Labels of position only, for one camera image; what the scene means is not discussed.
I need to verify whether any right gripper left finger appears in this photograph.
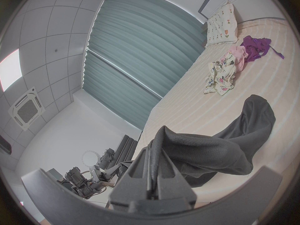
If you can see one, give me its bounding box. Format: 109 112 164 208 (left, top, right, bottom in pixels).
110 148 152 209

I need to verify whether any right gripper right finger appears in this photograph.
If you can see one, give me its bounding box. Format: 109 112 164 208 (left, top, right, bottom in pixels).
152 152 196 209

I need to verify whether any black T-shirt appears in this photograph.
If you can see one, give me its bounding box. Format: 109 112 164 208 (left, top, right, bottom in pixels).
148 94 276 192

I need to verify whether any bed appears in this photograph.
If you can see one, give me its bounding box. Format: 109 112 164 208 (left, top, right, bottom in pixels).
131 0 298 208

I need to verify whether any black chest of drawers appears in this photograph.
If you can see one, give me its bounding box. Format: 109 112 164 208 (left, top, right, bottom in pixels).
100 135 139 170

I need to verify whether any blue-green curtain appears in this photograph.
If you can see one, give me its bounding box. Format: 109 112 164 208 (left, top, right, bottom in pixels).
86 0 208 99
82 50 163 131

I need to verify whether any white printed garment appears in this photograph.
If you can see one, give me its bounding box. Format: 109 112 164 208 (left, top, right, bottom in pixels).
203 51 237 96

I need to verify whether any white ceiling air vent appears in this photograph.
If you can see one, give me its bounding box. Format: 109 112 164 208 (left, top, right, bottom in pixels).
8 86 45 132

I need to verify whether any pink garment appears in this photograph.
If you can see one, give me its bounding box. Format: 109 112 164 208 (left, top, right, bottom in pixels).
228 45 249 72

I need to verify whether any purple garment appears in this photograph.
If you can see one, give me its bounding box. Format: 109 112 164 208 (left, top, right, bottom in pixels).
240 35 285 63

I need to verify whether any ceiling light panel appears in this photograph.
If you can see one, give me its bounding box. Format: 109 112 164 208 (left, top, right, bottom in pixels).
0 49 22 91

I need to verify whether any white printed pillow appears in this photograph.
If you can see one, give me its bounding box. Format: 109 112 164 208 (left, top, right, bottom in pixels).
205 0 238 48

